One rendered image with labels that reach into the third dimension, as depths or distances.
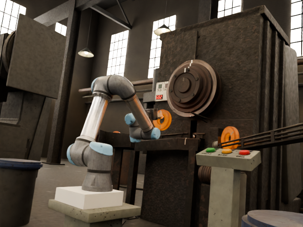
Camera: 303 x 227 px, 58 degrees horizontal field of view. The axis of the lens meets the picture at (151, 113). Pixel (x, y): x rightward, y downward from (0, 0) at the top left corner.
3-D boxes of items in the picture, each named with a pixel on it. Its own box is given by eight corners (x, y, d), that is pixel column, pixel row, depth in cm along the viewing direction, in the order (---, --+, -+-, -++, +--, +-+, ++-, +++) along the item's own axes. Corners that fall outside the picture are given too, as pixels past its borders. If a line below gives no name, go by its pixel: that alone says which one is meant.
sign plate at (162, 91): (156, 101, 260) (158, 83, 263) (178, 100, 243) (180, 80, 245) (154, 101, 258) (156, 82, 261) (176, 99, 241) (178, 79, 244)
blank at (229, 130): (229, 156, 172) (224, 156, 171) (222, 136, 182) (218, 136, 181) (242, 142, 161) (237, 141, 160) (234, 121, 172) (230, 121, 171)
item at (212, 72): (168, 118, 235) (173, 65, 242) (218, 117, 205) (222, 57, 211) (163, 117, 230) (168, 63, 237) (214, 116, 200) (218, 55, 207)
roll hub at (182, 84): (171, 105, 223) (174, 71, 227) (201, 103, 205) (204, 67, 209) (167, 103, 219) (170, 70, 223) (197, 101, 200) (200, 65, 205)
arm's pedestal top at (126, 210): (87, 223, 111) (89, 213, 112) (47, 207, 132) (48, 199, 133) (140, 215, 135) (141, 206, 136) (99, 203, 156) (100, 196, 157)
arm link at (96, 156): (98, 170, 128) (101, 141, 130) (80, 168, 136) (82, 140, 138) (116, 170, 138) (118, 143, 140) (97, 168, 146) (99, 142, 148)
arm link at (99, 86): (80, 163, 134) (112, 70, 155) (60, 161, 143) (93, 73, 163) (96, 170, 143) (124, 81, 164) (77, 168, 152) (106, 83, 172)
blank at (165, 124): (156, 111, 212) (153, 110, 209) (172, 109, 202) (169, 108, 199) (154, 131, 208) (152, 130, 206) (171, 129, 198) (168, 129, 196)
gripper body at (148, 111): (158, 108, 195) (147, 109, 186) (159, 120, 195) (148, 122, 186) (150, 108, 200) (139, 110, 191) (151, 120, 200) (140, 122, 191)
